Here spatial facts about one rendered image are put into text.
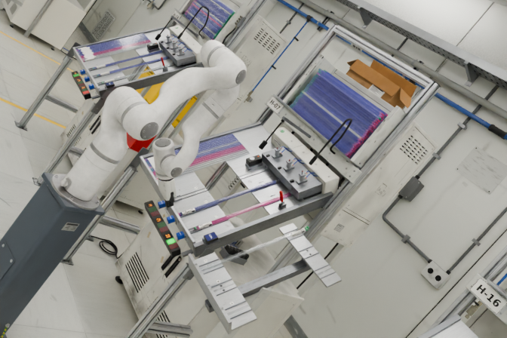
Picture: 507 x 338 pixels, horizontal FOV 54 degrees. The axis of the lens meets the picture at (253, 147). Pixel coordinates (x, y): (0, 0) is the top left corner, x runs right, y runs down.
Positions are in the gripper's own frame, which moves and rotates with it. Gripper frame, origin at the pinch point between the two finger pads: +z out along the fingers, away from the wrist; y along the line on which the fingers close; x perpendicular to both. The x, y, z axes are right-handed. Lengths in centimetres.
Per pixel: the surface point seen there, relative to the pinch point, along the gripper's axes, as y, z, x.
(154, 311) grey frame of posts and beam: 24.6, 33.5, -19.2
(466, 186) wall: 1, 75, 212
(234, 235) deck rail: 21.0, 10.8, 20.5
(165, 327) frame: 25, 48, -15
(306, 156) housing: -2, 2, 73
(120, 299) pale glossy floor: -27, 83, -25
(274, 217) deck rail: 21.0, 9.7, 40.6
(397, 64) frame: -1, -38, 121
